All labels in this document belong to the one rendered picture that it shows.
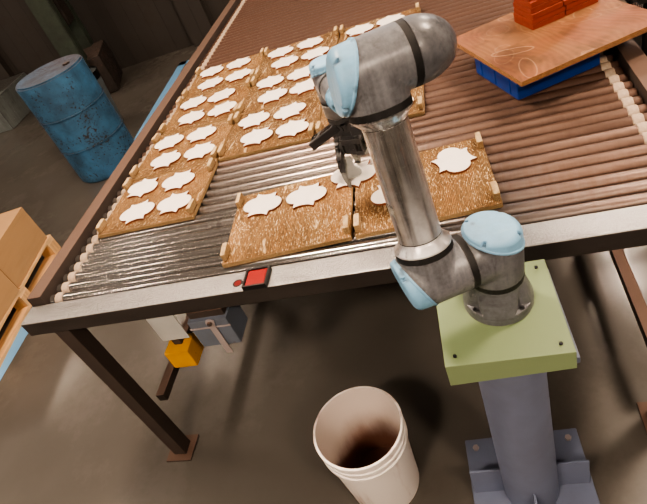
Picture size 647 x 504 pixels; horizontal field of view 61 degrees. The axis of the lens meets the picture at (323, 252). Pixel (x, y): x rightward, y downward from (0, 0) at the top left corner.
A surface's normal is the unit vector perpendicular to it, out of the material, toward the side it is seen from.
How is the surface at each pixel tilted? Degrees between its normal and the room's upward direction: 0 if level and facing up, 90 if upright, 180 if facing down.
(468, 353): 5
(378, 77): 77
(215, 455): 0
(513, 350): 5
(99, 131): 90
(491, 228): 10
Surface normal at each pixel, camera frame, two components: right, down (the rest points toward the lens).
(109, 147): 0.64, 0.32
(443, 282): 0.19, 0.37
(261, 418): -0.32, -0.72
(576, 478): -0.05, 0.67
